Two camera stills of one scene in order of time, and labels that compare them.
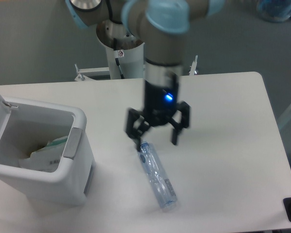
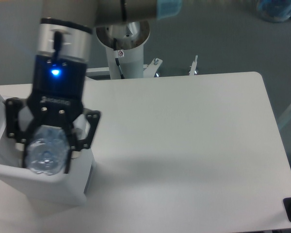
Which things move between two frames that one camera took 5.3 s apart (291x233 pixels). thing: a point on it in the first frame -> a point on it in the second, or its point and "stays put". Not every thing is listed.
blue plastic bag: x=280 y=10 stays put
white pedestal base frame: x=81 y=75 stays put
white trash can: x=18 y=127 stays put
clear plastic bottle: x=164 y=189 -> x=47 y=150
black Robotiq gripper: x=160 y=104 -> x=57 y=98
